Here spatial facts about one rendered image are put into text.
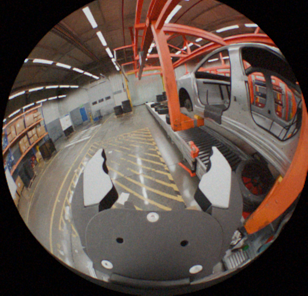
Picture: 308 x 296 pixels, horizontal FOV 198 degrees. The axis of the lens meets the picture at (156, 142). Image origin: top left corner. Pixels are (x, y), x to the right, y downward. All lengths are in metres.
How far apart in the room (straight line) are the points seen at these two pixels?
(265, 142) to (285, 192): 0.67
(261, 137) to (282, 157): 0.35
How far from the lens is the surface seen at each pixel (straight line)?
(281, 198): 0.64
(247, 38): 3.75
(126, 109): 7.64
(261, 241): 1.49
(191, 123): 1.99
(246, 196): 1.07
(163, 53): 1.87
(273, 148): 1.10
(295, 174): 0.57
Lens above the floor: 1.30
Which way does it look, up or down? 28 degrees down
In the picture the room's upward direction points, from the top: 11 degrees counter-clockwise
